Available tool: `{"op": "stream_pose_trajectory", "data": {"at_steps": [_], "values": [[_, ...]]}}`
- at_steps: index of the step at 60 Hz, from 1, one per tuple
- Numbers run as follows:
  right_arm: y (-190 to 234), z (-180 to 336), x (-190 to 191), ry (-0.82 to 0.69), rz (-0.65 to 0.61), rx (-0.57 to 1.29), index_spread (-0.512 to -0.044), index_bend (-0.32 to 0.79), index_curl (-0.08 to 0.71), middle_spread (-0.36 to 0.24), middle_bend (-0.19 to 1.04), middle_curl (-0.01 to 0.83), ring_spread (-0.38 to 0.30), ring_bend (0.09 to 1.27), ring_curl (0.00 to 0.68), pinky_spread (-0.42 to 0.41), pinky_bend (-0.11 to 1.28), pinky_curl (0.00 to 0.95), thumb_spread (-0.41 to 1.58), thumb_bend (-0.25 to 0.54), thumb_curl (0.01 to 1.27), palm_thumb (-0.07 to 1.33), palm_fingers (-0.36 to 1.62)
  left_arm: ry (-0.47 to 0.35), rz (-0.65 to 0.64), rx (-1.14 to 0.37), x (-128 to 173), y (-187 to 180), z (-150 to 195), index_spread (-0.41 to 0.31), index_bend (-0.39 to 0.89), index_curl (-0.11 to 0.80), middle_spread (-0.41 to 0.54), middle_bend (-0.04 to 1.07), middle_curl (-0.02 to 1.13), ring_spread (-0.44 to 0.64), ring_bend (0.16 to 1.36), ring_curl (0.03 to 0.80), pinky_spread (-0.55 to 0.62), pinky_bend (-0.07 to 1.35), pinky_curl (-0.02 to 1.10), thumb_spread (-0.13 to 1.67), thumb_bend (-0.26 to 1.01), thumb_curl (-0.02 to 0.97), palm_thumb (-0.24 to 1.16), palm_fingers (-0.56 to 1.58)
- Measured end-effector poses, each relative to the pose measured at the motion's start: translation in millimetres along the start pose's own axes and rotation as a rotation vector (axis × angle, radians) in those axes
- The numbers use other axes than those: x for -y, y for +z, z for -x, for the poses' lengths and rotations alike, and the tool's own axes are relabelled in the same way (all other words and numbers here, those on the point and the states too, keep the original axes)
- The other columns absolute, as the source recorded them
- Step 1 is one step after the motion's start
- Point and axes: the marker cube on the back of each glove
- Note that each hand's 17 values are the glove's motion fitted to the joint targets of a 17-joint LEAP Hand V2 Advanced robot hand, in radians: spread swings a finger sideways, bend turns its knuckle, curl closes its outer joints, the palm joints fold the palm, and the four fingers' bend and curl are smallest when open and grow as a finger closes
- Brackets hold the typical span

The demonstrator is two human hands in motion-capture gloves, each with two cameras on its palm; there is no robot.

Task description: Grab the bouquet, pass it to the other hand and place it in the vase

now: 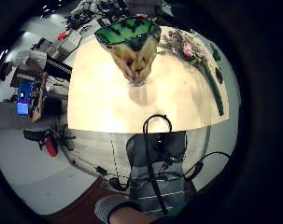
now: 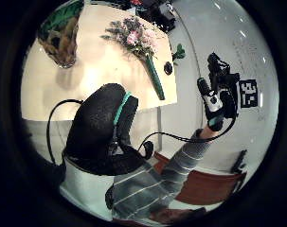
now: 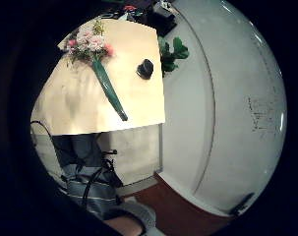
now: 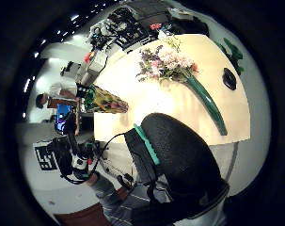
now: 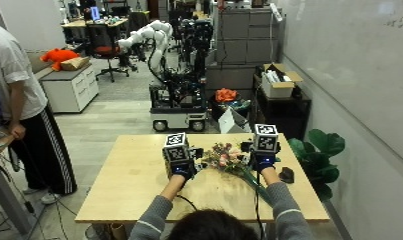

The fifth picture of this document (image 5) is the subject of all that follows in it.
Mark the person's left hand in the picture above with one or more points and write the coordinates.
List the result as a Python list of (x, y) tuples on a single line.
[(181, 169)]

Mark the person's right hand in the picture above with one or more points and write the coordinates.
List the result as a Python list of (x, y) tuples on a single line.
[(264, 161)]

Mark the pink flower bouquet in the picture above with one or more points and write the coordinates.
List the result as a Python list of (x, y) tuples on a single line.
[(229, 159)]

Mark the white marker cube left glove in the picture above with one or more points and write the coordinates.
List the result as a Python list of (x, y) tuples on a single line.
[(176, 150)]

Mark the white marker cube glove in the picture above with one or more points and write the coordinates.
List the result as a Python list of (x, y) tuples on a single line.
[(176, 150), (265, 137)]

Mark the small dark object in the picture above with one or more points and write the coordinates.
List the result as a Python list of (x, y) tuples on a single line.
[(286, 174)]

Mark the white marker cube right glove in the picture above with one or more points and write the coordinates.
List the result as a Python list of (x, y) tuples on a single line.
[(265, 137)]

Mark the wooden table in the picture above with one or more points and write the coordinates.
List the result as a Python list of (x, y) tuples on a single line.
[(134, 180)]

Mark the green leafy potted plant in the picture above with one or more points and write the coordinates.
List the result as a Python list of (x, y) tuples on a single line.
[(321, 156)]

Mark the white paper bag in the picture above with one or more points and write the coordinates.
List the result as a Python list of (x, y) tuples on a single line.
[(230, 122)]

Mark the black side shelf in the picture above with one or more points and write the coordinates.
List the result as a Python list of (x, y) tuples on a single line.
[(282, 112)]

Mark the the person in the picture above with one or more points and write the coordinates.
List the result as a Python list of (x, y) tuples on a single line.
[(218, 220)]

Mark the orange cloth bundle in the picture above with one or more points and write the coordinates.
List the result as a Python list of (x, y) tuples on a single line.
[(225, 94)]

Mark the open cardboard box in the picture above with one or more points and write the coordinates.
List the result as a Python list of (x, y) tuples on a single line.
[(278, 80)]

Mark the white drawer cabinet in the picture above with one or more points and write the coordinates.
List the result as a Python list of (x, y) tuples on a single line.
[(71, 87)]

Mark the whiteboard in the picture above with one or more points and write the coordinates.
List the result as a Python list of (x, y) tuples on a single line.
[(355, 66)]

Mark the grey filing cabinets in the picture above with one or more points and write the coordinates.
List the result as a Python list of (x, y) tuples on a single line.
[(248, 36)]

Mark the brown paper bag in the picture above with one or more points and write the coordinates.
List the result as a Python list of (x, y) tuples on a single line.
[(74, 63)]

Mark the wooden desk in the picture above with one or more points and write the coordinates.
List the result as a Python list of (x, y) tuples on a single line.
[(1, 173)]

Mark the black office chair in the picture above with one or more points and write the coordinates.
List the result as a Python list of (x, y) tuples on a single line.
[(104, 46)]

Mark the orange plush toy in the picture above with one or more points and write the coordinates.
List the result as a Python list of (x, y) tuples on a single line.
[(57, 57)]

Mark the computer monitor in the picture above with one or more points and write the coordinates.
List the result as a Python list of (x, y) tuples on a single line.
[(94, 13)]

